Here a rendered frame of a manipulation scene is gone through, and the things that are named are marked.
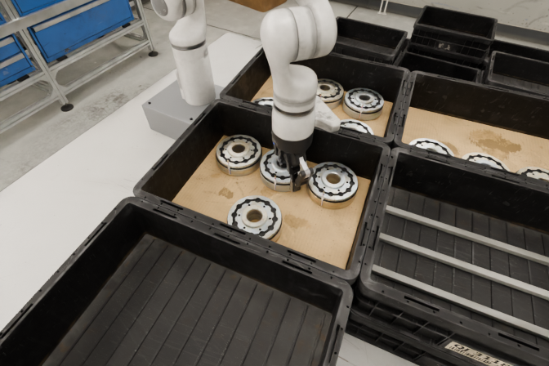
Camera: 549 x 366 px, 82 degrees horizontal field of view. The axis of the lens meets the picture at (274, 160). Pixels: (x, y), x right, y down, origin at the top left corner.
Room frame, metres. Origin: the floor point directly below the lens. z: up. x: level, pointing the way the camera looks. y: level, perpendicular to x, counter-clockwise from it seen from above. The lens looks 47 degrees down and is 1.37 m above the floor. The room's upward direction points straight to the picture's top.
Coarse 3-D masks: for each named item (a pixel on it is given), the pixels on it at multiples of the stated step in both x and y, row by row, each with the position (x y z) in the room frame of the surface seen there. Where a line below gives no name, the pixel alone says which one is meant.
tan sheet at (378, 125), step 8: (272, 80) 0.82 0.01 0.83; (264, 88) 0.78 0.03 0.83; (272, 88) 0.78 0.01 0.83; (256, 96) 0.74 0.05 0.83; (264, 96) 0.74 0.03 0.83; (272, 96) 0.74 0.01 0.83; (344, 96) 0.74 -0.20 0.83; (384, 104) 0.71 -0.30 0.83; (392, 104) 0.71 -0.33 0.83; (336, 112) 0.67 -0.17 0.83; (344, 112) 0.67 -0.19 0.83; (384, 112) 0.67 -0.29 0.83; (360, 120) 0.64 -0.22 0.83; (368, 120) 0.64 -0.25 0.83; (376, 120) 0.64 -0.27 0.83; (384, 120) 0.64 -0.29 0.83; (376, 128) 0.61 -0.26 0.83; (384, 128) 0.61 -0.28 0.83
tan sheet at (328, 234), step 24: (216, 144) 0.55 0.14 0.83; (216, 168) 0.47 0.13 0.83; (192, 192) 0.40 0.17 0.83; (216, 192) 0.40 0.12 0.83; (240, 192) 0.40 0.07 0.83; (264, 192) 0.40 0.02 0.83; (288, 192) 0.40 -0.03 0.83; (360, 192) 0.40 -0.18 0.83; (216, 216) 0.34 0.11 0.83; (288, 216) 0.34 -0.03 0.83; (312, 216) 0.34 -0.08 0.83; (336, 216) 0.34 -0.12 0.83; (288, 240) 0.29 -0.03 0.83; (312, 240) 0.29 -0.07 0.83; (336, 240) 0.29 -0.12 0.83; (336, 264) 0.25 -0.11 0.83
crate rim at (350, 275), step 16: (208, 112) 0.55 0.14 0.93; (256, 112) 0.55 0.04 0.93; (192, 128) 0.49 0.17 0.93; (320, 128) 0.49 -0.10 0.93; (176, 144) 0.45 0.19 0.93; (368, 144) 0.45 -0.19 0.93; (384, 144) 0.45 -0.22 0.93; (160, 160) 0.40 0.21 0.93; (384, 160) 0.40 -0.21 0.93; (144, 176) 0.36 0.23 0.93; (144, 192) 0.33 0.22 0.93; (176, 208) 0.30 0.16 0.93; (368, 208) 0.30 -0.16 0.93; (208, 224) 0.27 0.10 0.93; (224, 224) 0.27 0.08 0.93; (368, 224) 0.27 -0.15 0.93; (256, 240) 0.24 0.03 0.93; (288, 256) 0.21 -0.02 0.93; (304, 256) 0.21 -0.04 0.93; (336, 272) 0.19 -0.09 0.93; (352, 272) 0.19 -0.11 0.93
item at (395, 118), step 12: (252, 60) 0.76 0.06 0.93; (348, 60) 0.77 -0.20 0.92; (360, 60) 0.76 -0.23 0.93; (240, 72) 0.71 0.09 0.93; (408, 72) 0.71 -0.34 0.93; (228, 84) 0.65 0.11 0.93; (228, 96) 0.60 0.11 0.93; (264, 108) 0.56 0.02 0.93; (396, 108) 0.56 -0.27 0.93; (396, 120) 0.52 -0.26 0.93; (348, 132) 0.48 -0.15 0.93; (360, 132) 0.48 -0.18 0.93
